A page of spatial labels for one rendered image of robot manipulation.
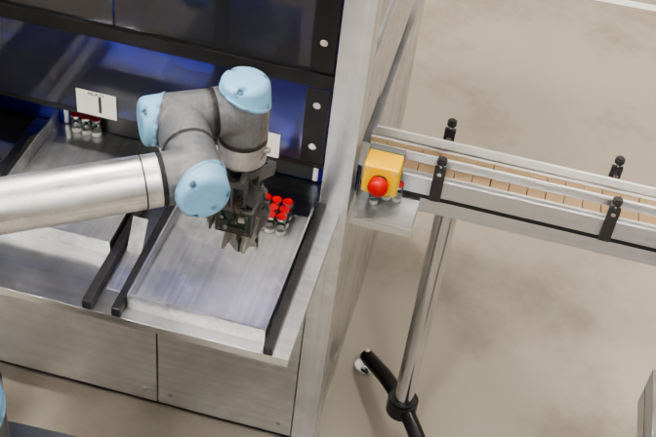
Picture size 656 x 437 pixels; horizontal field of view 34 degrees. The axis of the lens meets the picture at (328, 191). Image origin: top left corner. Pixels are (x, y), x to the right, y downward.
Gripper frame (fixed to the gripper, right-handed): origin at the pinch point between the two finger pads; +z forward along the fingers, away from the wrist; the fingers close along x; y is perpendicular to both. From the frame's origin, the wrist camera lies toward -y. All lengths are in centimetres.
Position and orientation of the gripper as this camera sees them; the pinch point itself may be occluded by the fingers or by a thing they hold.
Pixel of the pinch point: (240, 242)
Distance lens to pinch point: 180.0
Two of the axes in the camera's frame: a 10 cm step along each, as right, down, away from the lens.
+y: -2.3, 6.3, -7.4
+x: 9.7, 2.3, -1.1
